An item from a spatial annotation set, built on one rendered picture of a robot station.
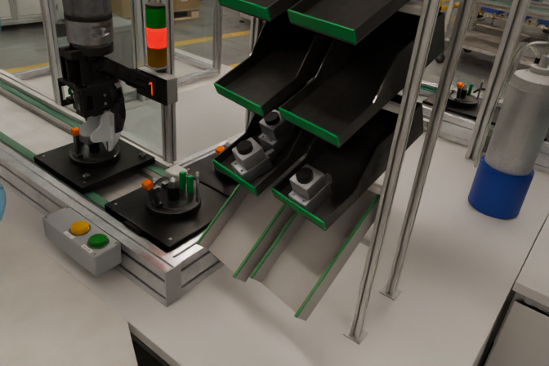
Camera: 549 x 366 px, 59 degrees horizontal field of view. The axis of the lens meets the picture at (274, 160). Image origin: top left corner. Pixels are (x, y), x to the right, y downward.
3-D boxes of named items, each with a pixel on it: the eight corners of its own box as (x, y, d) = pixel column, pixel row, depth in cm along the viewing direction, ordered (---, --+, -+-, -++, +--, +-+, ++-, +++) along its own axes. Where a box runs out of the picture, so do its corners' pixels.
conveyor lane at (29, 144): (172, 282, 114) (171, 249, 109) (-4, 157, 157) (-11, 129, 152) (251, 229, 135) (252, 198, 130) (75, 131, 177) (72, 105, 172)
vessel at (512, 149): (525, 181, 140) (576, 53, 121) (477, 164, 147) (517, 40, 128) (537, 165, 150) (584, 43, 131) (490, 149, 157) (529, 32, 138)
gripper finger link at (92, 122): (78, 152, 92) (72, 107, 88) (104, 142, 96) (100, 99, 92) (87, 158, 91) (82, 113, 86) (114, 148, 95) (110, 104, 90)
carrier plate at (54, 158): (82, 194, 127) (82, 187, 126) (33, 162, 139) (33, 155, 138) (155, 162, 144) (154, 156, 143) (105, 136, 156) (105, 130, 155)
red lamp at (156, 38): (155, 50, 122) (154, 30, 120) (142, 45, 124) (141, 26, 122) (171, 46, 126) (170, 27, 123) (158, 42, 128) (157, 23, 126)
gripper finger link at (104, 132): (87, 158, 91) (82, 113, 86) (114, 148, 95) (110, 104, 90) (97, 164, 89) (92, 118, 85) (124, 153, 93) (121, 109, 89)
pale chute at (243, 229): (245, 283, 98) (234, 278, 95) (207, 248, 106) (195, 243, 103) (324, 170, 101) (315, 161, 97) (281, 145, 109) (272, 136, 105)
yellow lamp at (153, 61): (156, 69, 124) (155, 50, 122) (143, 64, 127) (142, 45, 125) (171, 64, 128) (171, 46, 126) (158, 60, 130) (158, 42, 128)
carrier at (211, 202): (169, 254, 109) (167, 208, 103) (104, 211, 122) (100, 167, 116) (240, 209, 127) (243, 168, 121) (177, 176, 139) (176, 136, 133)
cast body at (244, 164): (246, 185, 92) (234, 160, 87) (234, 173, 95) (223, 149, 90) (282, 162, 94) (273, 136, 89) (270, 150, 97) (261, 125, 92)
